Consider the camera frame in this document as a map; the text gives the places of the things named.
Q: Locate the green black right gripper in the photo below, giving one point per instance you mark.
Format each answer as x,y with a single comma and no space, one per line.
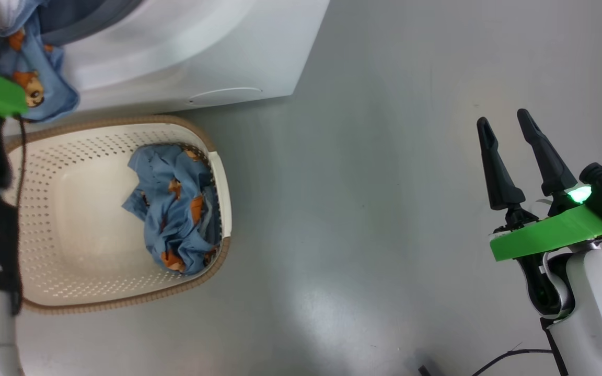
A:
552,235

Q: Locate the blue bear-print garment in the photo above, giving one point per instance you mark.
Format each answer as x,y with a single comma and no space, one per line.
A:
175,219

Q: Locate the grey rubber door gasket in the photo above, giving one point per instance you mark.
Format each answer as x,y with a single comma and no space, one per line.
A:
81,18

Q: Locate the cream perforated laundry basket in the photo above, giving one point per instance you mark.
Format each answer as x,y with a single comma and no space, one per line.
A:
87,219

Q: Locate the white front-load washing machine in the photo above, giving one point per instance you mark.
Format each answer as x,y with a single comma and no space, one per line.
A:
186,47

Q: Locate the round white filter cover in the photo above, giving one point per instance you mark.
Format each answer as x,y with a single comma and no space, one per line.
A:
225,96

